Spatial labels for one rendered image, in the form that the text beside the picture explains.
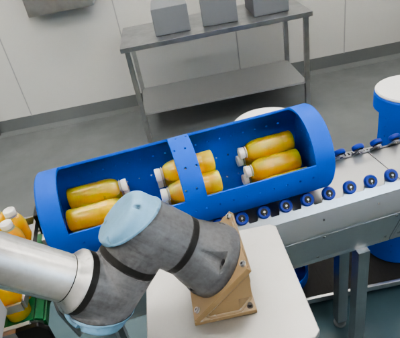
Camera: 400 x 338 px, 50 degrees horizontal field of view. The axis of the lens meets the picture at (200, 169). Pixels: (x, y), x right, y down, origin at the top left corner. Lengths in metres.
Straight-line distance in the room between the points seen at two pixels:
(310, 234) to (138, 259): 0.83
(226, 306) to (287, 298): 0.13
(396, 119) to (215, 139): 0.80
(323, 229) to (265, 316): 0.67
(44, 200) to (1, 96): 3.73
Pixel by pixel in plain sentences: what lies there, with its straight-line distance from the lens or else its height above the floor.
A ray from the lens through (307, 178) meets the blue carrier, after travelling 1.32.
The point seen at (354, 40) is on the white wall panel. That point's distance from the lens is 5.05.
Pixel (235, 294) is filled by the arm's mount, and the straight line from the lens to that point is 0.83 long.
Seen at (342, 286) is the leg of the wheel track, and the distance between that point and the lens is 2.06.
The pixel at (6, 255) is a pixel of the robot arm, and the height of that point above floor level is 1.43.
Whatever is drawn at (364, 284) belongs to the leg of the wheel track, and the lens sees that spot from 1.87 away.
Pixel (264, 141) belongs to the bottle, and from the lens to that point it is 1.41.
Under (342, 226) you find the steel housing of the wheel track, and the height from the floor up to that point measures 0.84.
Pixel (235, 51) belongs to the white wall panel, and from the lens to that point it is 4.65.
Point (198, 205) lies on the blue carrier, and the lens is 1.24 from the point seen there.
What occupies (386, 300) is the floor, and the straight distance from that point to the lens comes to 2.42.
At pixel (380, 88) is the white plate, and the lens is 1.97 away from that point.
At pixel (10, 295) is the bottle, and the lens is 1.33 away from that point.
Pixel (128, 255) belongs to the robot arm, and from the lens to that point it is 0.76.
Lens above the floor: 1.84
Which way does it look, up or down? 33 degrees down
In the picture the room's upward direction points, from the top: 11 degrees counter-clockwise
